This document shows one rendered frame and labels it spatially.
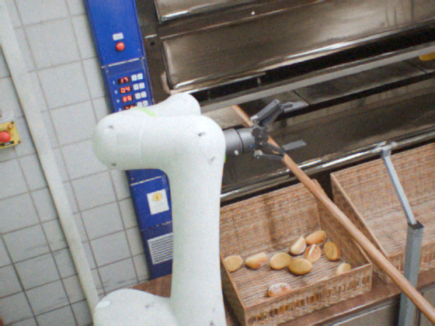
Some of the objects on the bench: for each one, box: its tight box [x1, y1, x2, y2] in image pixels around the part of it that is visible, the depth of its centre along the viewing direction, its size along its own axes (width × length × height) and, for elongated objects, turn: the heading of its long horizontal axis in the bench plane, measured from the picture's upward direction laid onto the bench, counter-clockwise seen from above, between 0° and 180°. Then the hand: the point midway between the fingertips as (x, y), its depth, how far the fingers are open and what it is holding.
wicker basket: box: [330, 143, 435, 285], centre depth 252 cm, size 49×56×28 cm
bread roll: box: [289, 258, 312, 274], centre depth 245 cm, size 6×10×7 cm
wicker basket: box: [219, 179, 372, 326], centre depth 239 cm, size 49×56×28 cm
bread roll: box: [270, 252, 291, 269], centre depth 248 cm, size 6×10×7 cm
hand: (300, 124), depth 172 cm, fingers open, 13 cm apart
